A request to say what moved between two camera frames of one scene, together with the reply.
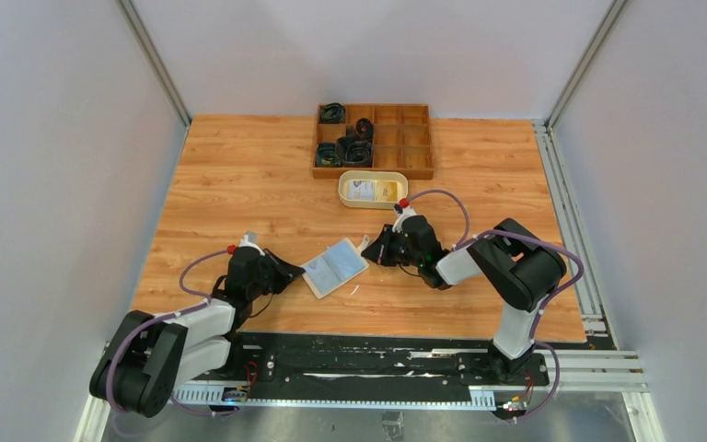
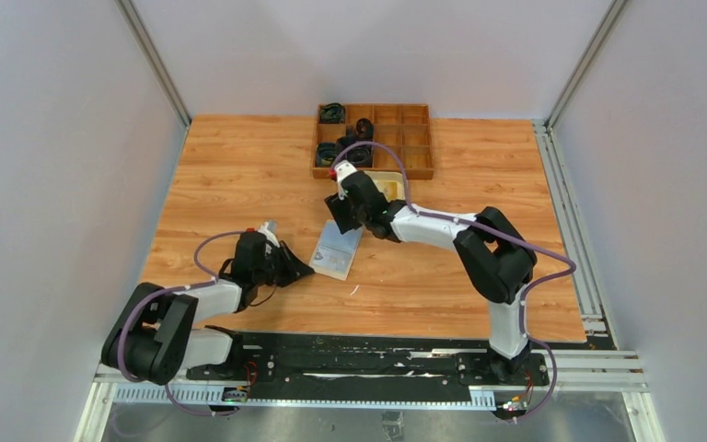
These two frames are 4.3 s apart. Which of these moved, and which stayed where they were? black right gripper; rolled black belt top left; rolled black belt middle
Moved: black right gripper
Stayed: rolled black belt middle; rolled black belt top left
